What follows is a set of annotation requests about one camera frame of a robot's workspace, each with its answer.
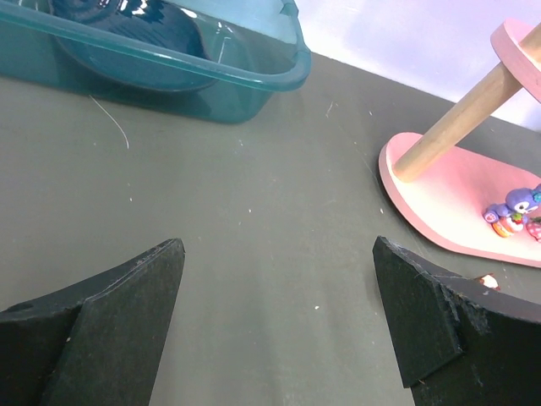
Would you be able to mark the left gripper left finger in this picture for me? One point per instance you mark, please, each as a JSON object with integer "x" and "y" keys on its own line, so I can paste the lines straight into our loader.
{"x": 96, "y": 342}

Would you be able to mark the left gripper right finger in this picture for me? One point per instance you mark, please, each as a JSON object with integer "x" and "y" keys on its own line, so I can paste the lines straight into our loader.
{"x": 456, "y": 341}

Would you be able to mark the small brown toy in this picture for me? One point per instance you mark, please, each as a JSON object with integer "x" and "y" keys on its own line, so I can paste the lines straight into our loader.
{"x": 489, "y": 281}

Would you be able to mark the blue bear toy on shelf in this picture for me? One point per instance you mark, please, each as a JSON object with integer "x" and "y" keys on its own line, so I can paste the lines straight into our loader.
{"x": 513, "y": 216}

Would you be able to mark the pink three-tier shelf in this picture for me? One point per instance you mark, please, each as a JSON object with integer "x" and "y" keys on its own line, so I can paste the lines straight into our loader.
{"x": 442, "y": 189}

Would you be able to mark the dark blue bowl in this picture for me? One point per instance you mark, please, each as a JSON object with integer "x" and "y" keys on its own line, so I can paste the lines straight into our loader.
{"x": 159, "y": 24}

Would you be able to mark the teal plastic bin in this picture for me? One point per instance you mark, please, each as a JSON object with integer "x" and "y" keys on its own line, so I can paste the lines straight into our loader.
{"x": 256, "y": 50}

